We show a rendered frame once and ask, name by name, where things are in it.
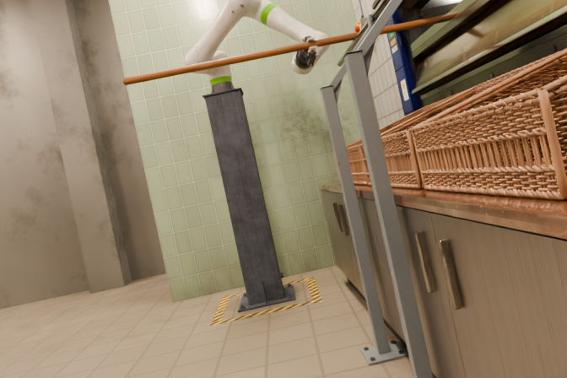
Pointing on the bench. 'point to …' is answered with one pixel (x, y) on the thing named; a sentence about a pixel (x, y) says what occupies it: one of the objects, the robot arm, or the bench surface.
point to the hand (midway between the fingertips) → (311, 45)
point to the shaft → (272, 52)
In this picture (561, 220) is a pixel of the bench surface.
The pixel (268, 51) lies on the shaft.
